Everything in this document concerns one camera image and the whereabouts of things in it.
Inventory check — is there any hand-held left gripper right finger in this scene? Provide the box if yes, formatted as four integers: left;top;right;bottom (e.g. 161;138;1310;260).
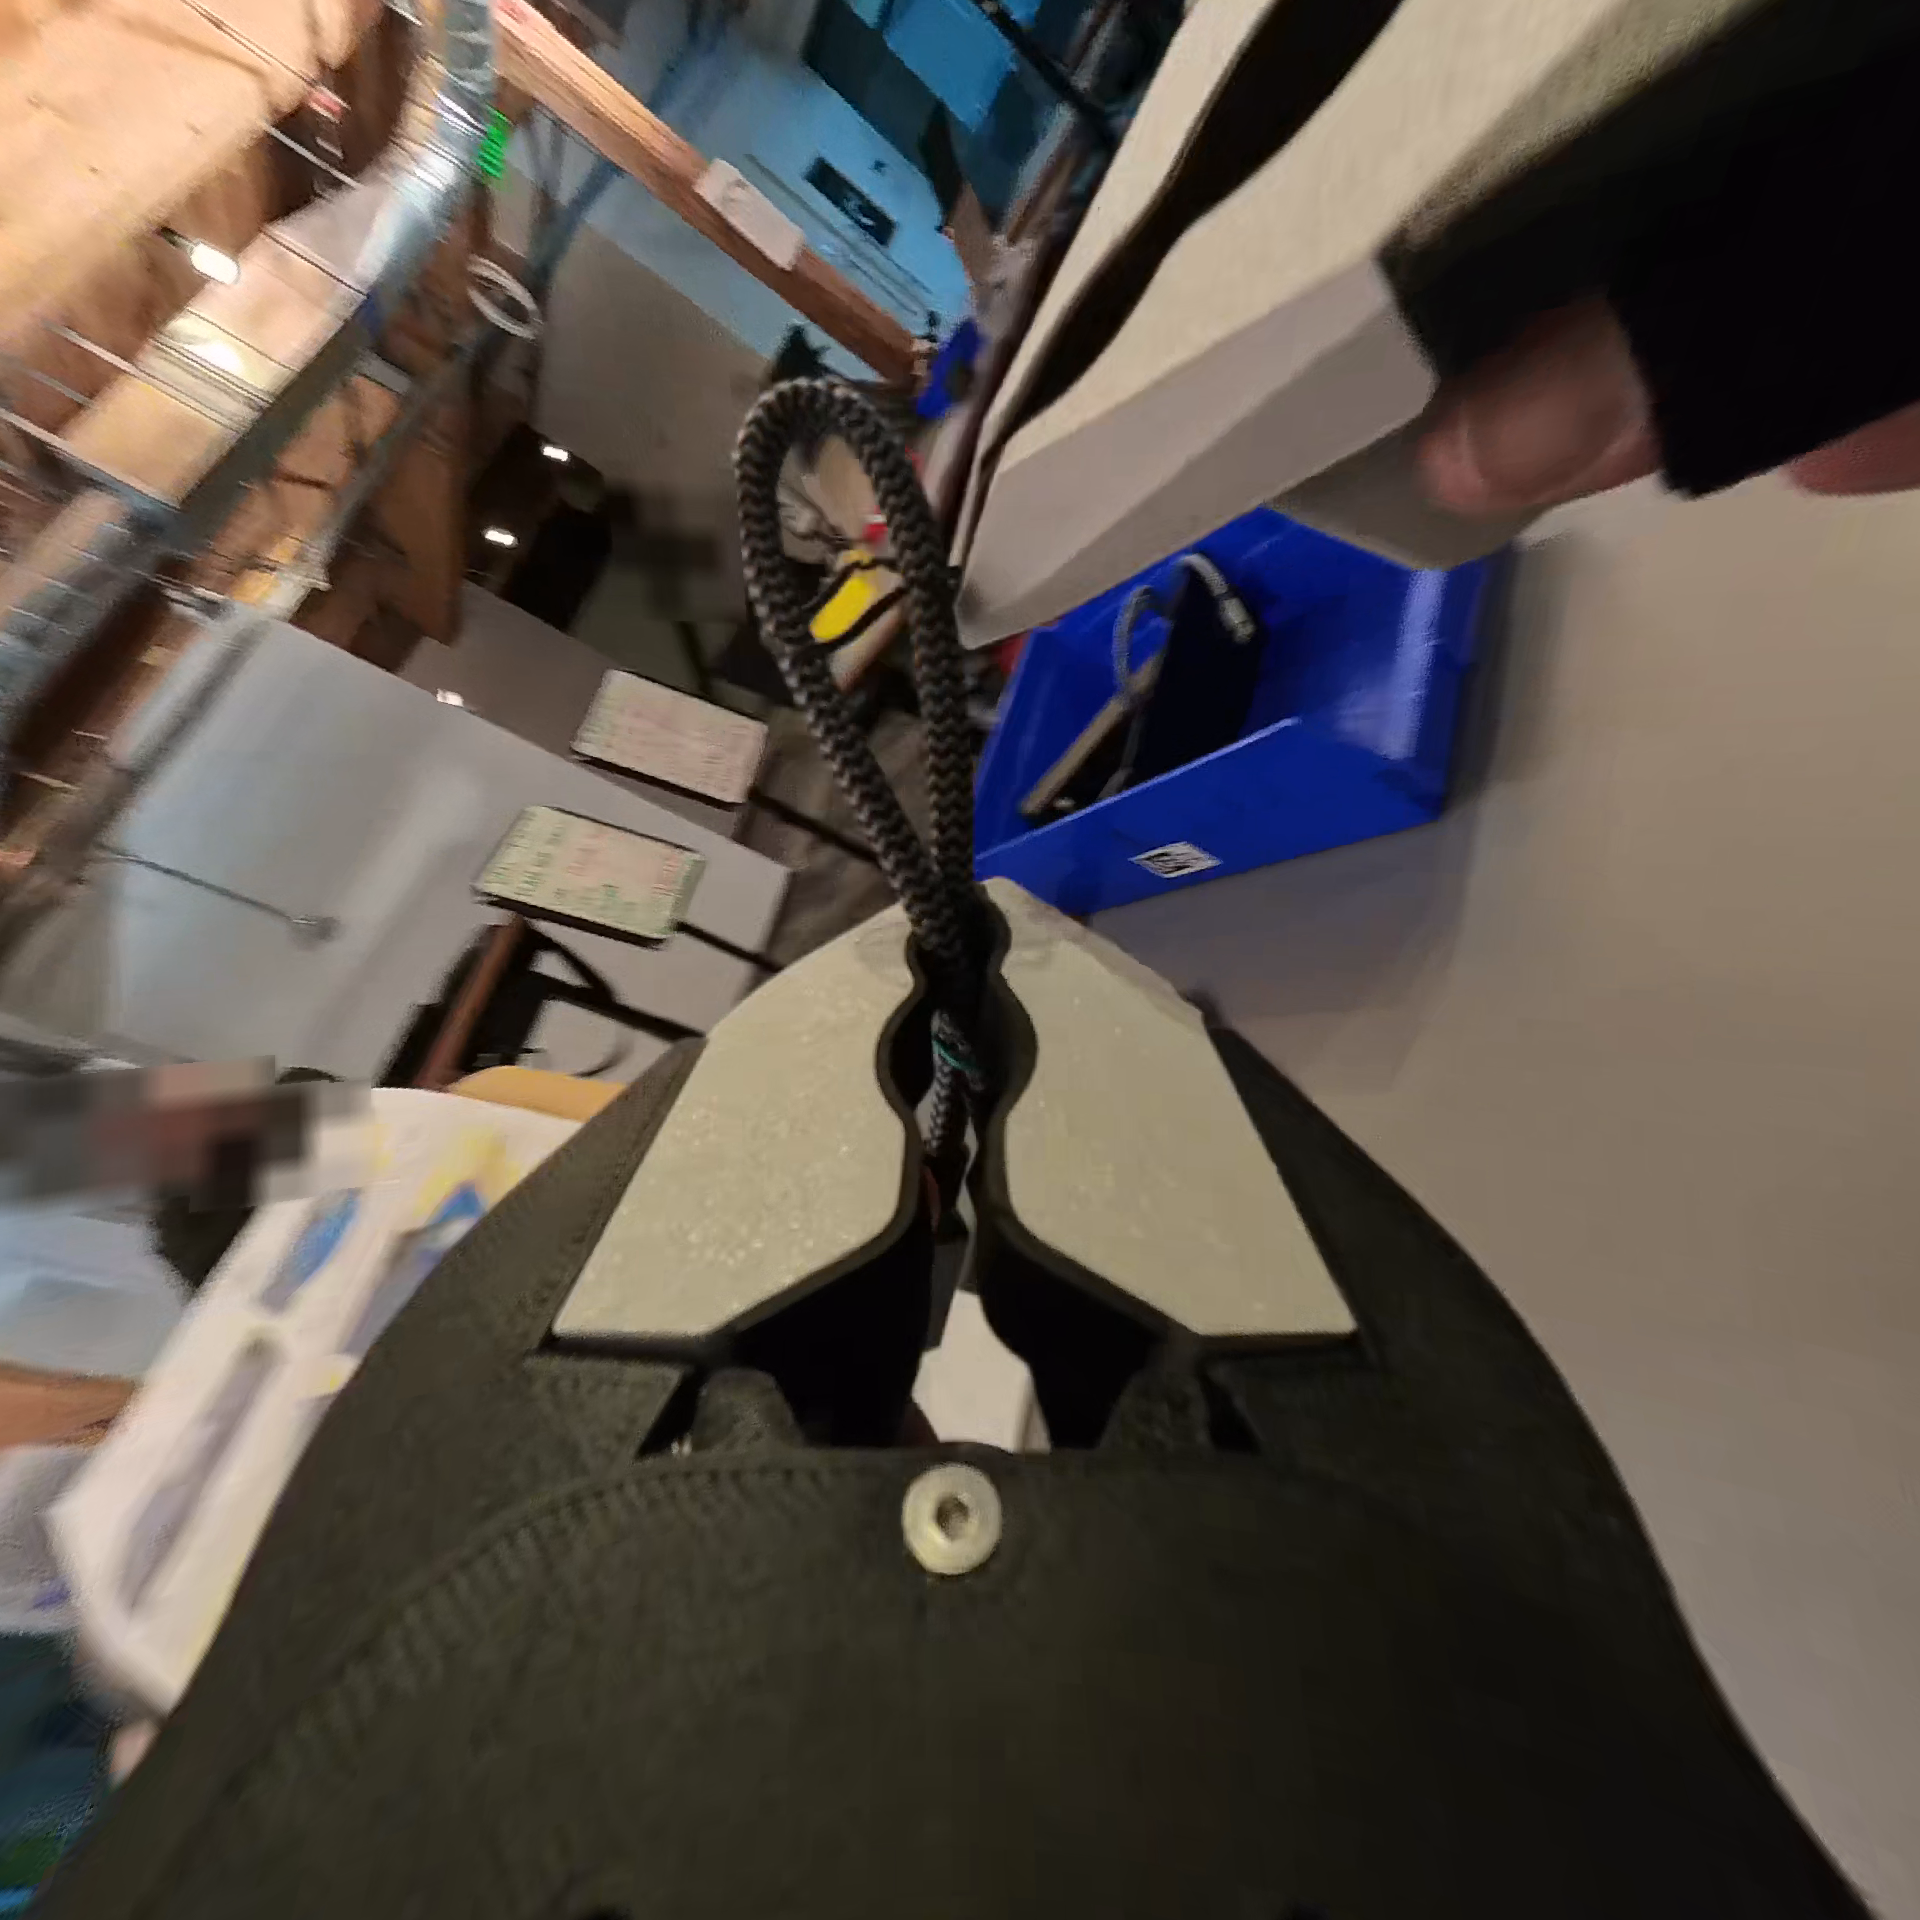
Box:
991;887;1357;1397

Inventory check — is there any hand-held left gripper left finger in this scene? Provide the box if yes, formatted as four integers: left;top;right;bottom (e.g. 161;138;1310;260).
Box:
556;917;926;1412

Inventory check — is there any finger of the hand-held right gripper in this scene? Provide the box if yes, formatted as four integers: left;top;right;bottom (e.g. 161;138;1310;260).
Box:
974;0;1325;457
956;0;1920;649

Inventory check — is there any black usb hub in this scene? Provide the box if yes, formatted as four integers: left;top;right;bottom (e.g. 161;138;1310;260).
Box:
1022;585;1264;821

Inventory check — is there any braided usb cable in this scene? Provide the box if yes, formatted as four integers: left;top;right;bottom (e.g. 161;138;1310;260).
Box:
735;375;1009;1233

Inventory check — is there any person's right hand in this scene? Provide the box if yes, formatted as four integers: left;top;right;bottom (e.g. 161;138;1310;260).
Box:
1417;294;1920;537

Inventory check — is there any blue storage bin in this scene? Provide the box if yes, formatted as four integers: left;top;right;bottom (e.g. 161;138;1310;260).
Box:
966;505;1504;921

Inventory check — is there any green marked whiteboard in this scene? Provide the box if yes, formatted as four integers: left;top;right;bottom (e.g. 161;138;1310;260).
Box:
469;802;711;947

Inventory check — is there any yellow storage bin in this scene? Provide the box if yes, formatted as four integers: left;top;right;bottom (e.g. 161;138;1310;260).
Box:
803;553;905;639

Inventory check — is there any handwritten whiteboard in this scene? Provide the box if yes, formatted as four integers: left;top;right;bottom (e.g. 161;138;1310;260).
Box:
572;667;776;810

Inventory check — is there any instruction sheet wooden board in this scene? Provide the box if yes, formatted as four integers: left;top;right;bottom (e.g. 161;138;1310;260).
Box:
46;1095;607;1719

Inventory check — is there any silver tipped cable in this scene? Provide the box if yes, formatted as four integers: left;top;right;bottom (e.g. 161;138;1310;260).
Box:
1104;553;1260;758

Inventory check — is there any wooden post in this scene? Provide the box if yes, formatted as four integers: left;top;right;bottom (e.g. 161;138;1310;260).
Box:
496;0;936;379

